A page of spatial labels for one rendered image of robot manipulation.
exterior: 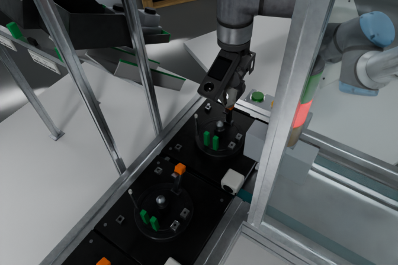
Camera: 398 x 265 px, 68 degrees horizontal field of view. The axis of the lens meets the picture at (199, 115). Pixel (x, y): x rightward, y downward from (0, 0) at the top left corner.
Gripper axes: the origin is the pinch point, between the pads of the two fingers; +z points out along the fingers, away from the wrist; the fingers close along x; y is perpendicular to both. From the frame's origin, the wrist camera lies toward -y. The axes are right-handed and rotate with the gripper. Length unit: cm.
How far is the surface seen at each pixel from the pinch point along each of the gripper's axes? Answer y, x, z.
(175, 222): -29.8, -4.6, 8.0
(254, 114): 11.7, -3.8, 12.5
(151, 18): 2.2, 23.5, -17.4
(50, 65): -24.9, 27.0, -19.8
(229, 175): -12.5, -8.6, 9.5
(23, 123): -27, 67, 23
